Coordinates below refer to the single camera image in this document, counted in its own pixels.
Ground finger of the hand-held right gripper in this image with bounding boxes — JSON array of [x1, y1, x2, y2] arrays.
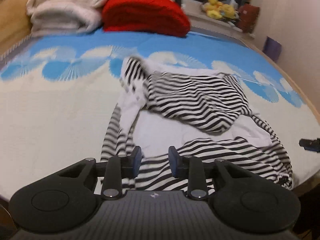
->
[[299, 137, 320, 152]]

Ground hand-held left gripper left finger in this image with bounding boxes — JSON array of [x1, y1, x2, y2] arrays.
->
[[51, 146, 143, 200]]

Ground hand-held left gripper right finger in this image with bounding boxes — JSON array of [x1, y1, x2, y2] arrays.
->
[[168, 146, 263, 201]]

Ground striped white hooded top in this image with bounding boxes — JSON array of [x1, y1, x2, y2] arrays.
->
[[100, 56, 293, 190]]

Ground blue patterned bed sheet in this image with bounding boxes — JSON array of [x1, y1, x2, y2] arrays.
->
[[0, 27, 320, 199]]

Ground purple mat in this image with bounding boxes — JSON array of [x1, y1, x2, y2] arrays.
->
[[264, 36, 282, 62]]

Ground red folded blanket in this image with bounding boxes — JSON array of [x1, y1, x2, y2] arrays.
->
[[101, 0, 192, 38]]

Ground white window sill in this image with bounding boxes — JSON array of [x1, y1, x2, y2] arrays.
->
[[182, 1, 255, 39]]

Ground yellow bear plush toy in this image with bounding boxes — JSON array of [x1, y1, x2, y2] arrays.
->
[[221, 4, 237, 18]]

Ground white fluffy folded blanket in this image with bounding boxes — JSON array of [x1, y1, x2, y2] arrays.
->
[[30, 4, 104, 38]]

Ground yellow duck plush toy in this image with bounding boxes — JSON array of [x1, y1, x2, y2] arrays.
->
[[204, 0, 223, 19]]

